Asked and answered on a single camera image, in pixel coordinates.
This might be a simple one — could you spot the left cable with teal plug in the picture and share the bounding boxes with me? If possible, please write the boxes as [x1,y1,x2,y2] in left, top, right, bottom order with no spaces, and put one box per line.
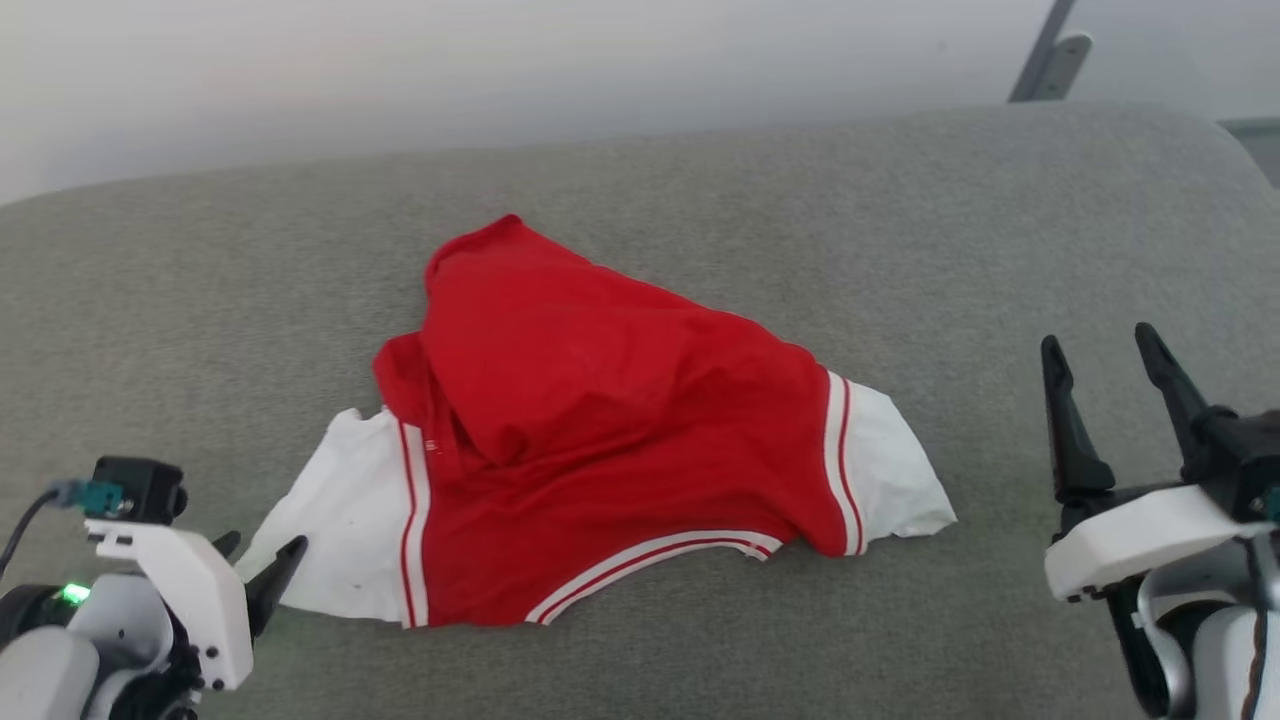
[0,480,123,581]

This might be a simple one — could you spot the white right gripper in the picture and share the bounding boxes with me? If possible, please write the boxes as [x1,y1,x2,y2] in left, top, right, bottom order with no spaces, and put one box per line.
[1040,322,1253,604]

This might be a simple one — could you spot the grey metal bracket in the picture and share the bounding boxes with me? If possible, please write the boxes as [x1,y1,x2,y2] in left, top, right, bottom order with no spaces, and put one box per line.
[1008,0,1094,104]

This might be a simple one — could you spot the grey fabric sofa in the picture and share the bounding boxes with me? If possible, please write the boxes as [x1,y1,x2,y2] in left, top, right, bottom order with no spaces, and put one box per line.
[0,100,1280,720]

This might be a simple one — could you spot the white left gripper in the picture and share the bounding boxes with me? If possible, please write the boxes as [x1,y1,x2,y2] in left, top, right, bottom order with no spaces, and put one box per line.
[85,518,309,693]

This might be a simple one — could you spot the red and white shirt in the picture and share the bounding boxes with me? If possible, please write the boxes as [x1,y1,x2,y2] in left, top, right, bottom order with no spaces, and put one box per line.
[235,213,958,629]

